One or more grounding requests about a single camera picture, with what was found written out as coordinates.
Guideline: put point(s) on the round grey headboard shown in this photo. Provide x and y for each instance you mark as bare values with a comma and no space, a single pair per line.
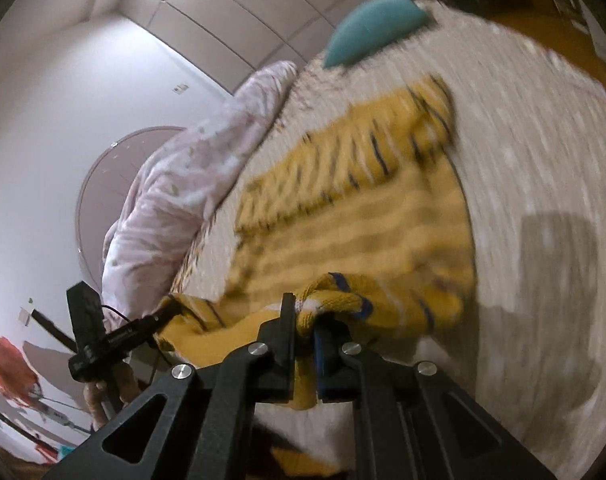
103,192

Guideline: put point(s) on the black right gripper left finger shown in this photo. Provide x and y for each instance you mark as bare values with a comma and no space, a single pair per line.
193,423

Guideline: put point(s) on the yellow blue striped sweater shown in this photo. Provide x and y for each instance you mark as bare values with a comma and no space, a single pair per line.
364,218

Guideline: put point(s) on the pink floral blanket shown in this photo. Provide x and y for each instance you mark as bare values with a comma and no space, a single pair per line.
178,188

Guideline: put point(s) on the red cloth on wall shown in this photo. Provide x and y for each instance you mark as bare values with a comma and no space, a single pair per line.
18,382

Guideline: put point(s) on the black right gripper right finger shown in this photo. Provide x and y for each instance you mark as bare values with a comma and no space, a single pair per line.
413,422

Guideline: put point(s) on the person's left hand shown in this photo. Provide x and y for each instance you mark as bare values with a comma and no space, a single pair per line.
120,388

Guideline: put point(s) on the white wardrobe doors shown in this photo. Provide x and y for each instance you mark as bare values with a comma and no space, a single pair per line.
229,39

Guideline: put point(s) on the beige dotted quilted bedspread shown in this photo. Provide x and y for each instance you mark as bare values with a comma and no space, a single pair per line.
530,154

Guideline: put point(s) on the teal pillow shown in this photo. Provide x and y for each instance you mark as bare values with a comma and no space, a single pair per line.
370,27

